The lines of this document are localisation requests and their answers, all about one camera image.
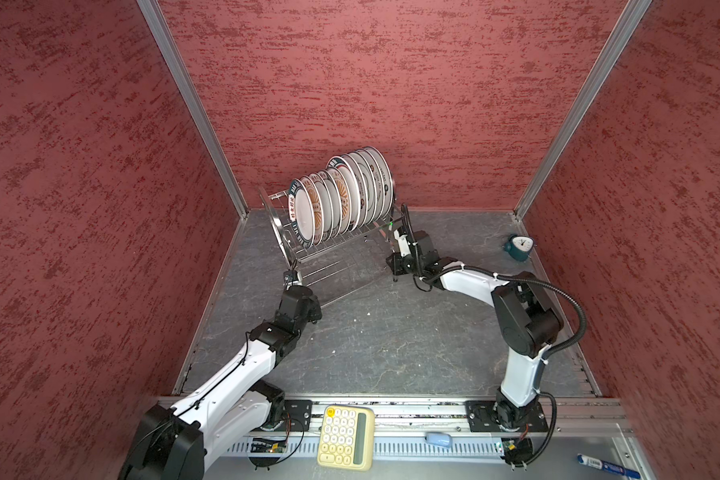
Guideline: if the stainless steel dish rack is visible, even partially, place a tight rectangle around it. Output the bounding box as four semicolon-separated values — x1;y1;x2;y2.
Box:
259;188;397;306

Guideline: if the green rimmed white plate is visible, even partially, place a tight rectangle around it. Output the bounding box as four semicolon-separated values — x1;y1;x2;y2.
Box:
288;179;316;248

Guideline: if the orange patterned plate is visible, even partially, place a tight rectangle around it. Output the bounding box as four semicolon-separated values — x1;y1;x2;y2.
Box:
307;173;328;244

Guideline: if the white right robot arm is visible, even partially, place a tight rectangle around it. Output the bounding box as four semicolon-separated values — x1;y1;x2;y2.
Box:
388;226;563;429

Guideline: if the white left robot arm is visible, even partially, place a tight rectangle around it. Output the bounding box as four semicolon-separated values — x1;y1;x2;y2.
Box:
119;285;322;479

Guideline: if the white plate in rack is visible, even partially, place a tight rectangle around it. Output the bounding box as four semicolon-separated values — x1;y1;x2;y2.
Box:
325;167;351;235

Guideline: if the green white alarm clock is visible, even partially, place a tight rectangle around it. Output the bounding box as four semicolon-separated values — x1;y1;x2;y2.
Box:
503;235;535;262

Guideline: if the red green rimmed plate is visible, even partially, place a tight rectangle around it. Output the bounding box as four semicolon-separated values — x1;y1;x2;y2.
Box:
328;155;366;231

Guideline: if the yellow calculator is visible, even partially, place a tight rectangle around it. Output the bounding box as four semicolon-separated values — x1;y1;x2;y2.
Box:
317;405;376;472

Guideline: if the left circuit board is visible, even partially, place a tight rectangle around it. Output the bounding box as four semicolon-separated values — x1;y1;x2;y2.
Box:
251;438;288;455

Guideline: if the circuit board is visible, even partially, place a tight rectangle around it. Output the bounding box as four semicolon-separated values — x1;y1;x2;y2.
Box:
501;438;516;454
251;438;288;455

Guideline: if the right circuit board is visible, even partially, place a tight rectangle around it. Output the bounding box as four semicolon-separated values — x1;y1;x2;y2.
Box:
501;438;516;454

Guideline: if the blue white marker pen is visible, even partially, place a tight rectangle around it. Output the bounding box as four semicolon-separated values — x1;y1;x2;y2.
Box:
577;454;642;480

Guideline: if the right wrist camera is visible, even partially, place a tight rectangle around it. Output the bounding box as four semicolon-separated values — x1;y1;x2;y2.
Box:
394;229;411;258

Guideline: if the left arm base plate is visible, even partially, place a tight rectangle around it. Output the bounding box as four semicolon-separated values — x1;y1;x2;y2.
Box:
270;399;314;432

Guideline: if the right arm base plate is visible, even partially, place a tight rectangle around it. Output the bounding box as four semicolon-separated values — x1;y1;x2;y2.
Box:
465;400;549;434

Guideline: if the black corrugated cable hose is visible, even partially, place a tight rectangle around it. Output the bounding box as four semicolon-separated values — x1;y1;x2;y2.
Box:
419;263;588;466

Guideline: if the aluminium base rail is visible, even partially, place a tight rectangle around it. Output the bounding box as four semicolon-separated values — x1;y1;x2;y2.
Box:
217;394;634;463

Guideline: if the aluminium corner post right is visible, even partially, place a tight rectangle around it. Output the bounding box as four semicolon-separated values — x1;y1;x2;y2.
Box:
514;0;652;223

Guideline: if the aluminium corner post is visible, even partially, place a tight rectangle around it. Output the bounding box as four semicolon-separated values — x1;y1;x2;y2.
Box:
137;0;250;220
514;0;652;223

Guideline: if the aluminium corner post left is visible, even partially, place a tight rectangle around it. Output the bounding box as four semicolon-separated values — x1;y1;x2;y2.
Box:
137;0;250;220

